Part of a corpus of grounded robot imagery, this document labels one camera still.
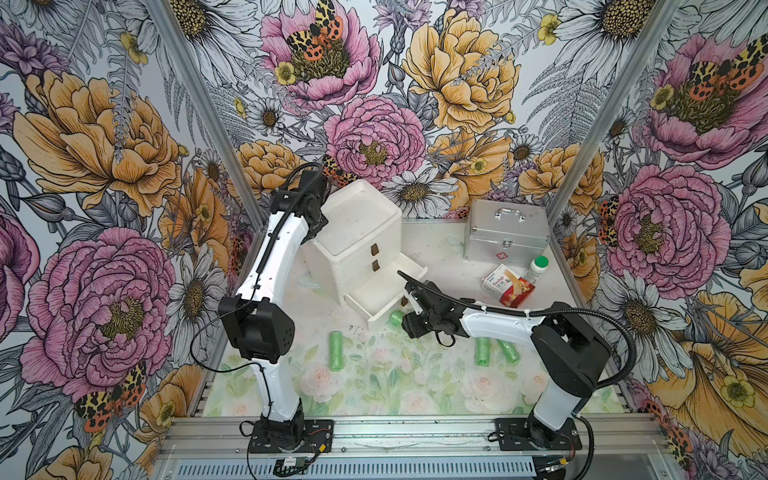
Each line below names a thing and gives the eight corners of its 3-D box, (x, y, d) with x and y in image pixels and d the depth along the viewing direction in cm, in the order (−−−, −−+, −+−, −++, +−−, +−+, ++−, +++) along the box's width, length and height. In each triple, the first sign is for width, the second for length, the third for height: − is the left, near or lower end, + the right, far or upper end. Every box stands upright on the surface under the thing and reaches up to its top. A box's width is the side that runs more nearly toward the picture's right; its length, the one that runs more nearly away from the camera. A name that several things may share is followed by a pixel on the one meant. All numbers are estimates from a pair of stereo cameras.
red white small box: (479, 286, 104) (481, 280, 101) (497, 267, 109) (499, 261, 106) (515, 312, 97) (518, 307, 95) (533, 291, 103) (536, 285, 100)
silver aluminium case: (463, 261, 113) (472, 229, 100) (466, 220, 126) (474, 187, 113) (532, 272, 109) (551, 241, 96) (527, 229, 123) (543, 197, 110)
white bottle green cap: (534, 284, 103) (543, 269, 97) (523, 275, 106) (531, 260, 100) (543, 276, 106) (553, 261, 99) (532, 267, 108) (541, 252, 102)
